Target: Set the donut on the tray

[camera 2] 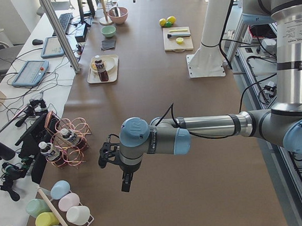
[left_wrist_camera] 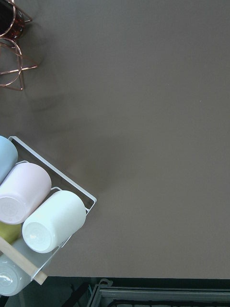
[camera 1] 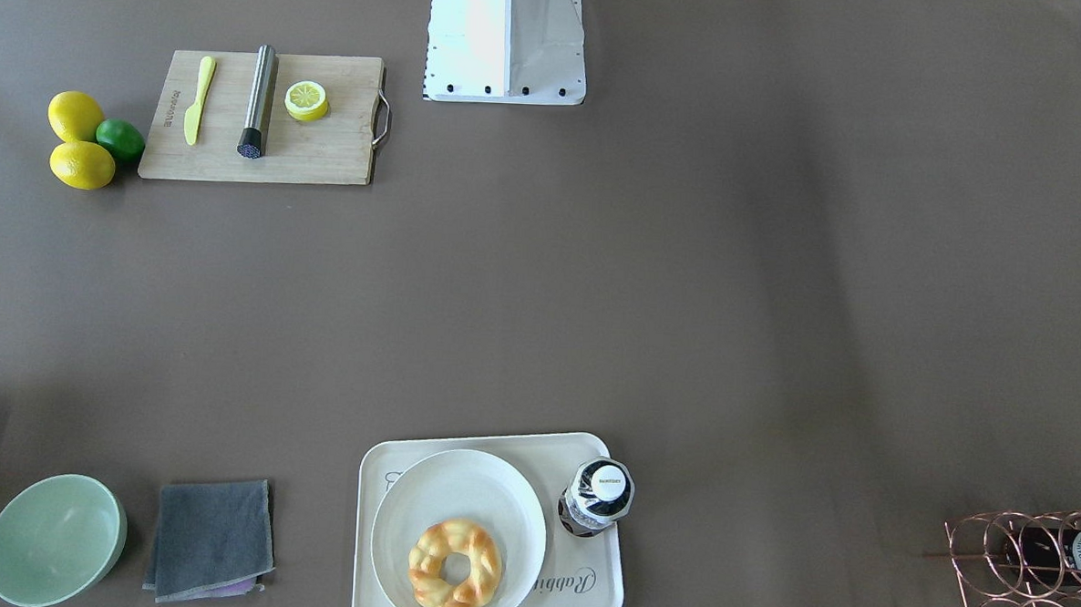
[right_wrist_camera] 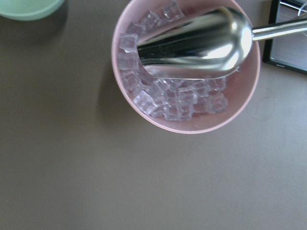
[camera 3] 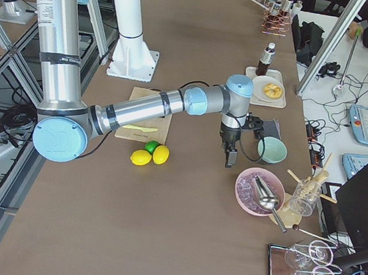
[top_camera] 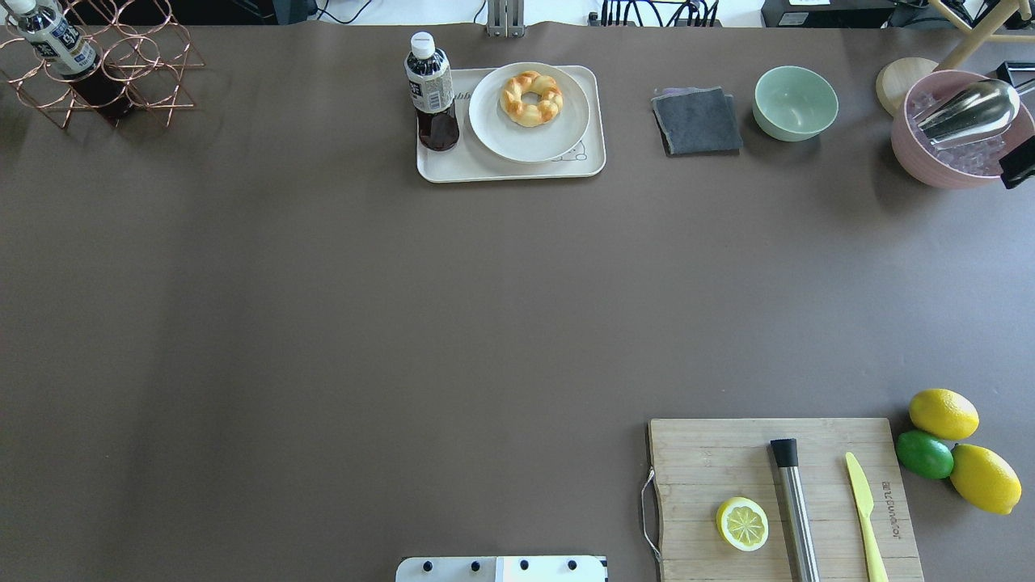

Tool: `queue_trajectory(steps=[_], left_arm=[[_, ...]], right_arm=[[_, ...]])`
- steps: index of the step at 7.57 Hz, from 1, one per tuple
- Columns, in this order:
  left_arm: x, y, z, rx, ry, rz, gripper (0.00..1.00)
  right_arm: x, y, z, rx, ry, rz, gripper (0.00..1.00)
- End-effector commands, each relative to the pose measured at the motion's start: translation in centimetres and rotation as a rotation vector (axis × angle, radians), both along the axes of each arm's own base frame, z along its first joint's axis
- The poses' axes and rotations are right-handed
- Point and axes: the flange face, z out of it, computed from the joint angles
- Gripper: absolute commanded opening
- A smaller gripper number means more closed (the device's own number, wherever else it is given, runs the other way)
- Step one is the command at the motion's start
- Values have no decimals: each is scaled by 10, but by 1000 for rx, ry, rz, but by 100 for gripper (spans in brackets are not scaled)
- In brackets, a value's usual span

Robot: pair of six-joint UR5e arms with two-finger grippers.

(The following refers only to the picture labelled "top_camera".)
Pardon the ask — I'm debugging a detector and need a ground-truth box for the twisted glazed donut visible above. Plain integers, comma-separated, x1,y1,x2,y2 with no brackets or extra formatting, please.
499,70,564,128

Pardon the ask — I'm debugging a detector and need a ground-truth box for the white round plate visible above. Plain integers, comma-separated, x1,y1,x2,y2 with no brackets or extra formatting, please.
468,62,592,163

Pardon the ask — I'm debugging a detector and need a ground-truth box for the cream rabbit print tray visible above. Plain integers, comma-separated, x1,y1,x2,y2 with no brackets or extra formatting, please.
416,65,607,182

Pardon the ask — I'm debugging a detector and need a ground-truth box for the dark tea bottle on tray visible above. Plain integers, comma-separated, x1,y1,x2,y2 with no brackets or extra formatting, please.
404,31,461,152

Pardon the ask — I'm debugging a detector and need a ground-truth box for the pink bowl with ice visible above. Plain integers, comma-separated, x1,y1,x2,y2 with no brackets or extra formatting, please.
891,70,1033,190

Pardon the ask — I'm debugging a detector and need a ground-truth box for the steel ice scoop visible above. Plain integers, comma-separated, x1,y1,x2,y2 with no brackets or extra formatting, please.
918,78,1021,149

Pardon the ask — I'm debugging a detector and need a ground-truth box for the mint green bowl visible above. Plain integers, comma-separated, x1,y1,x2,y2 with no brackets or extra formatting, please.
753,65,839,142

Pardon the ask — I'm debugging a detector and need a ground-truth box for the yellow lemon far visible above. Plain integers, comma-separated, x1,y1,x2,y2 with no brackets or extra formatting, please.
908,388,980,440

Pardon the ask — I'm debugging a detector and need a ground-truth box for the yellow lemon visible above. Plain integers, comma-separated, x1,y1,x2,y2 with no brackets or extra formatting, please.
908,388,980,440
949,445,1023,515

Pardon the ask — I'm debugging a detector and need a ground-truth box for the green lime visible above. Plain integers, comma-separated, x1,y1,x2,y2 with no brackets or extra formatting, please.
895,429,955,481

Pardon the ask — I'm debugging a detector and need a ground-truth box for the yellow lemon near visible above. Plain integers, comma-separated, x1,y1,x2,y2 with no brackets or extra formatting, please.
949,445,1023,515

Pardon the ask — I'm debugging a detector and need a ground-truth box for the dark grey folded cloth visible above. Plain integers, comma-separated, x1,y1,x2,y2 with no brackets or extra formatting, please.
651,87,743,156

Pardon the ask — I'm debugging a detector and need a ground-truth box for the yellow plastic knife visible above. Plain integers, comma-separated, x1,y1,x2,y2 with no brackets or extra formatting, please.
844,452,889,582

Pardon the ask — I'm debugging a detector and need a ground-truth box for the wooden cutting board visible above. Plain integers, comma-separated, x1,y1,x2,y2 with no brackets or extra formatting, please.
649,419,924,581

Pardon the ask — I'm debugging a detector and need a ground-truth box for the half lemon slice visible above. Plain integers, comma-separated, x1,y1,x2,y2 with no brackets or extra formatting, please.
715,496,769,552

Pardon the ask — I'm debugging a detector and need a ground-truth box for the steel muddler black tip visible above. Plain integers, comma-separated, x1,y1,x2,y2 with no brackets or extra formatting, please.
770,438,821,581

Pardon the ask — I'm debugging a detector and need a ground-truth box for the tea bottle in rack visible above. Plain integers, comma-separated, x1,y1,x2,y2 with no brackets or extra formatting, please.
7,1,134,122

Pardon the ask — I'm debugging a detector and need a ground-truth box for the aluminium frame post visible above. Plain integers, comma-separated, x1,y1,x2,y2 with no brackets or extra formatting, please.
487,0,526,38

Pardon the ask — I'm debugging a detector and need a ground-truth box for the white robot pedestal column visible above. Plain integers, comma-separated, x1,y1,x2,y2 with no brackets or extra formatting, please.
395,554,609,581

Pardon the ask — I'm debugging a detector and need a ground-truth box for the copper wire bottle rack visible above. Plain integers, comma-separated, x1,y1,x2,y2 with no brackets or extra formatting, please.
2,1,205,129

